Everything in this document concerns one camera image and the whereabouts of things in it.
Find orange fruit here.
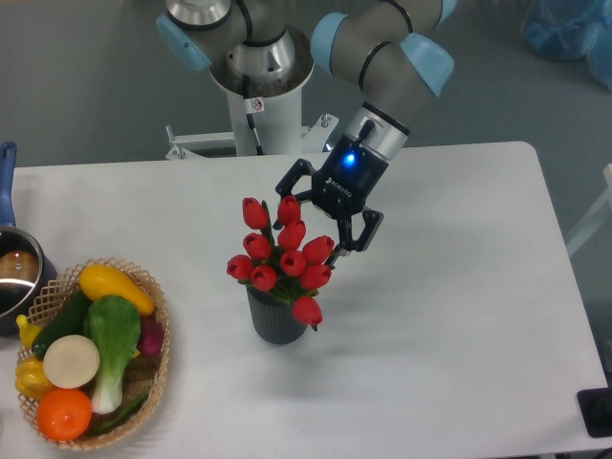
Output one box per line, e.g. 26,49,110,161
36,388,93,442

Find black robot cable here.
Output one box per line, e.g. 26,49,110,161
241,74,265,157

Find white frame at right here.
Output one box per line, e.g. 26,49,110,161
565,164,611,258

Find red tulip bouquet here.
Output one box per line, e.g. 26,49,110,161
227,195,335,329

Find woven wicker basket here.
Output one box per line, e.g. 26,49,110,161
27,258,171,451

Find dark green cucumber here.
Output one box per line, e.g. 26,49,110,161
31,290,92,360

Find yellow banana tip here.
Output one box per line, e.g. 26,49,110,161
15,315,42,349

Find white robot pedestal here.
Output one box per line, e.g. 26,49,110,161
165,88,339,160

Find yellow bell pepper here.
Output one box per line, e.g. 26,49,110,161
15,357,55,401

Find blue saucepan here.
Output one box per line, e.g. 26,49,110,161
1,142,57,337

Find yellow squash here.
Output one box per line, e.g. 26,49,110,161
78,264,155,316

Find black device at edge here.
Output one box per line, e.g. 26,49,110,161
577,387,611,438

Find blue plastic bag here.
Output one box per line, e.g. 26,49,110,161
521,1,611,88

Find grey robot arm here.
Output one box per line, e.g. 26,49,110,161
156,1,455,257

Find dark grey ribbed vase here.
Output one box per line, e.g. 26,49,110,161
247,287,307,345

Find purple red radish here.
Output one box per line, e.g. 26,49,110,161
137,316,164,357

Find cream round onion slice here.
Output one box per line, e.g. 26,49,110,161
43,335,100,389

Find green bok choy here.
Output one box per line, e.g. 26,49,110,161
83,295,141,415

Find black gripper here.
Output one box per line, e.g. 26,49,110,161
274,135,391,269

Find green chili pepper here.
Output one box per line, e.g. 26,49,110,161
90,392,148,436

